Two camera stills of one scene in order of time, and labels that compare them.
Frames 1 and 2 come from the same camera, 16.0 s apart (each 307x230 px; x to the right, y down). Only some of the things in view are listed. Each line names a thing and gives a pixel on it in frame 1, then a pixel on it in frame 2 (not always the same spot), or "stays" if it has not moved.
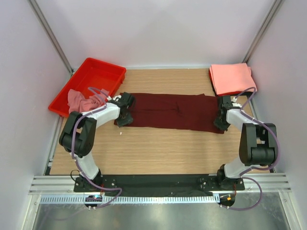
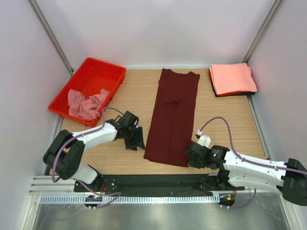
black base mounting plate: x=159 y=184 stays
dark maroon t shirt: x=184 y=112 -> x=172 y=126
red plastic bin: x=91 y=73 stays
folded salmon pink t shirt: x=231 y=78 stays
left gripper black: x=128 y=120 -> x=138 y=141
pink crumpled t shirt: x=76 y=103 stays
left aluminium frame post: x=42 y=17 stays
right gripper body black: x=221 y=124 -> x=197 y=163
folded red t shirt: x=213 y=84 stays
